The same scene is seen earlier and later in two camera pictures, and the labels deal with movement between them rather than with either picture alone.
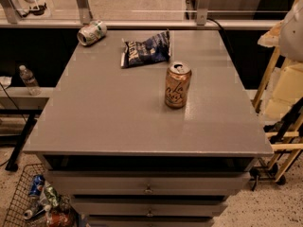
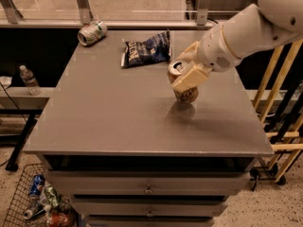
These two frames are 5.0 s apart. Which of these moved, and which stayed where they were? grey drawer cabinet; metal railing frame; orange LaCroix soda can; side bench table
Moved: orange LaCroix soda can
Stayed: side bench table; grey drawer cabinet; metal railing frame
